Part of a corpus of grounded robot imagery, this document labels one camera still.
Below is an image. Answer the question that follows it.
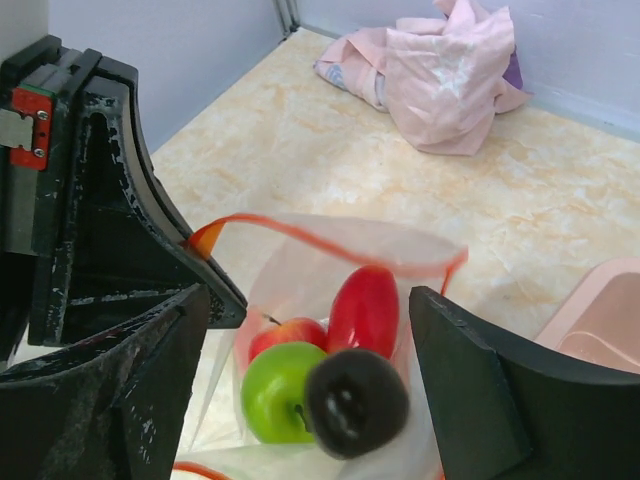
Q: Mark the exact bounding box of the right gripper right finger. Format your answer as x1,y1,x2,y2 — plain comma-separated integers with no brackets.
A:
409,286,639,480

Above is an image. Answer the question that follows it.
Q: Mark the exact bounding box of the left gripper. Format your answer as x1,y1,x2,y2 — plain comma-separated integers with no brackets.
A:
1,34,246,360

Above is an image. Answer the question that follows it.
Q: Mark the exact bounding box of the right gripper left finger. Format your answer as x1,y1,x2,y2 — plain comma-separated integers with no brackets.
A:
1,285,209,479

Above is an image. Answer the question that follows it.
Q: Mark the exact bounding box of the pink plastic bin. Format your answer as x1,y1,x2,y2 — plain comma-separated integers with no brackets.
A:
535,257,639,374

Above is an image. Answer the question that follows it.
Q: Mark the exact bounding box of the dark plum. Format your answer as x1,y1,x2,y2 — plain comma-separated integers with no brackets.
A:
303,348,410,460

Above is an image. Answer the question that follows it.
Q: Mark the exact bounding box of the green apple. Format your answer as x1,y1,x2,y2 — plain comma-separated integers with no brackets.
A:
240,341,326,444

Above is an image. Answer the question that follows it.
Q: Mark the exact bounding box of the large red apple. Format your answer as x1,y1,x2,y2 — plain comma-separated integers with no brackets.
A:
327,265,400,359

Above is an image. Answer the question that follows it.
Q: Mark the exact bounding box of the clear zip top bag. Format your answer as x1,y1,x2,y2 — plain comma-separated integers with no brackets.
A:
174,213,468,479

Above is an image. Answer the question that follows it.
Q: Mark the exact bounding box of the small red apple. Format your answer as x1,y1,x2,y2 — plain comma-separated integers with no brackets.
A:
248,317,327,363

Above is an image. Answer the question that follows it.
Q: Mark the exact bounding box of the pink crumpled cloth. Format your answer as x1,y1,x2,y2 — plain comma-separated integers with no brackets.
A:
314,1,531,156

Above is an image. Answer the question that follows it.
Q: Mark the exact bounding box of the left metal frame post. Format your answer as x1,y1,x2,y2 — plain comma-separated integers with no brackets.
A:
273,0,301,38

